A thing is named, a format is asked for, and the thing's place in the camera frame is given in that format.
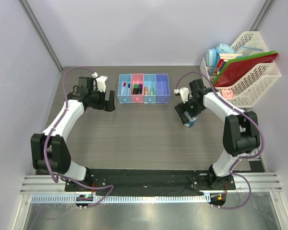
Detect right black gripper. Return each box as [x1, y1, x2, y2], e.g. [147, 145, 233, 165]
[175, 95, 206, 124]

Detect blue round tape dispenser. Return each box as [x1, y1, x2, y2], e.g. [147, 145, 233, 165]
[184, 111, 197, 127]

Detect light blue drawer box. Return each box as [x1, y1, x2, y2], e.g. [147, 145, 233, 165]
[117, 74, 132, 104]
[144, 74, 156, 104]

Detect red whiteboard marker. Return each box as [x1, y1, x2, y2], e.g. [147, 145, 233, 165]
[120, 81, 127, 95]

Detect green capped black highlighter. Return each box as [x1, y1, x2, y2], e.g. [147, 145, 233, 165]
[132, 84, 138, 95]

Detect purple plastic drawer box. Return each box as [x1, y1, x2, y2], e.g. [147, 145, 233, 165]
[156, 74, 170, 104]

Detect purple capped black highlighter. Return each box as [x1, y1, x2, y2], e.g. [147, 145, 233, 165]
[137, 84, 143, 94]

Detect pink plastic drawer box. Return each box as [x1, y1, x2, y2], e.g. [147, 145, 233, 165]
[131, 73, 144, 103]

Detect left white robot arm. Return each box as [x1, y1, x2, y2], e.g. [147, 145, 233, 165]
[30, 73, 112, 191]

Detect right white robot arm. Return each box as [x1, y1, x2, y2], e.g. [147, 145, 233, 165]
[104, 79, 261, 196]

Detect pink eraser box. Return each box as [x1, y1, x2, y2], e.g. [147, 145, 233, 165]
[221, 89, 234, 100]

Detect white mesh file organizer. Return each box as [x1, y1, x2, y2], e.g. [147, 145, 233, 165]
[200, 31, 280, 108]

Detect blue headphones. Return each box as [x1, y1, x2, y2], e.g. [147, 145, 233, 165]
[205, 43, 235, 67]

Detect stack of books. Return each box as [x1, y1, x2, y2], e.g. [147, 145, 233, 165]
[209, 53, 242, 77]

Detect green plastic folder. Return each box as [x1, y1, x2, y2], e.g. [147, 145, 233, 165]
[210, 50, 278, 87]

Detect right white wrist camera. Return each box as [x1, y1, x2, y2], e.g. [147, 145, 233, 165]
[174, 87, 191, 103]

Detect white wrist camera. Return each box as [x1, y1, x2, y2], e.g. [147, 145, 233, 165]
[92, 72, 108, 92]
[174, 87, 191, 103]

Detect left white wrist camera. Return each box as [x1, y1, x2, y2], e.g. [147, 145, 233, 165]
[92, 72, 108, 92]

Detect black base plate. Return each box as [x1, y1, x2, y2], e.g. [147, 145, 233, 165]
[59, 169, 236, 196]

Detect white slotted cable duct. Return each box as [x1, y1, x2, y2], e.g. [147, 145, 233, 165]
[31, 194, 211, 204]

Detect aluminium rail frame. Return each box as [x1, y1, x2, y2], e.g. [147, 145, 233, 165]
[18, 159, 288, 230]

